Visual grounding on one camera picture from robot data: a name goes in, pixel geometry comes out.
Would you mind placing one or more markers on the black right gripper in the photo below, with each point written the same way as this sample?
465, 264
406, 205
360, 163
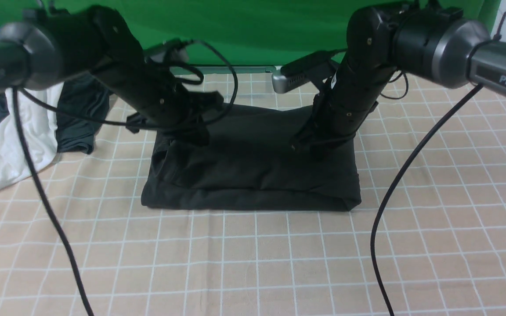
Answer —
341, 108

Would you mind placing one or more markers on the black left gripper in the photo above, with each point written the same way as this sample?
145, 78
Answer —
160, 97

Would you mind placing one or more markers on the dark gray long-sleeve shirt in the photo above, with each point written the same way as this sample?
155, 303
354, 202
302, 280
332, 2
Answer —
249, 165

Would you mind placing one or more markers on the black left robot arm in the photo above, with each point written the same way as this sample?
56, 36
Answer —
45, 49

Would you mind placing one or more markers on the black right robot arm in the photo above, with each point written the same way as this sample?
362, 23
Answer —
434, 43

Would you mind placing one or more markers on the white crumpled shirt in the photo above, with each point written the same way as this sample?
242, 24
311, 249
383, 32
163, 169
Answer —
39, 128

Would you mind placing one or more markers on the green backdrop cloth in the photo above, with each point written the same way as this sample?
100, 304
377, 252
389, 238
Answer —
246, 32

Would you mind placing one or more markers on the beige checkered tablecloth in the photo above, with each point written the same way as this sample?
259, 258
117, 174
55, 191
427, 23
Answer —
441, 245

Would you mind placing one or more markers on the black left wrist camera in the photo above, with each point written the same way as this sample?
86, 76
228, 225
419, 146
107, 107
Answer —
172, 50

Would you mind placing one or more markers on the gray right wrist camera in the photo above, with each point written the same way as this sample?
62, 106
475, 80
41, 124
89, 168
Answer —
313, 68

